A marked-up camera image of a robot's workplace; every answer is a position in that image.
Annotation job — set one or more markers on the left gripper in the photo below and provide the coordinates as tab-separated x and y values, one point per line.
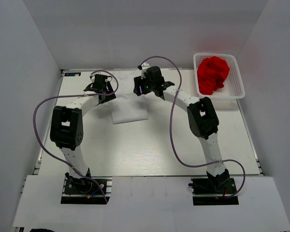
108	97

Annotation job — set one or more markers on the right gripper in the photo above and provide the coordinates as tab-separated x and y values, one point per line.
138	82

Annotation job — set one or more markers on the white t shirt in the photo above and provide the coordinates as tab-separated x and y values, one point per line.
127	106

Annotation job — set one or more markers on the red t shirt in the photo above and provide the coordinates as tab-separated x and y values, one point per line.
212	73

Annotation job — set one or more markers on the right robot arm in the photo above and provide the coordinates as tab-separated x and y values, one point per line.
203	120

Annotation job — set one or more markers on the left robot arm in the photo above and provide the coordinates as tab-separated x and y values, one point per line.
67	130

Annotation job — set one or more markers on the blue label sticker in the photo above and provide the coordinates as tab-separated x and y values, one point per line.
72	74

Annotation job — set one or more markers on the white plastic basket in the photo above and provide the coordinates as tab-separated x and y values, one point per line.
233	85

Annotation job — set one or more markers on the dark blue object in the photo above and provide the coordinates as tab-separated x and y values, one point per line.
40	230

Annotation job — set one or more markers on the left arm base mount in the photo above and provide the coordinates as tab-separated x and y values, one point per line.
85	192

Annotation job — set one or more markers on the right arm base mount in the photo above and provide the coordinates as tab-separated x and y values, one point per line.
204	193

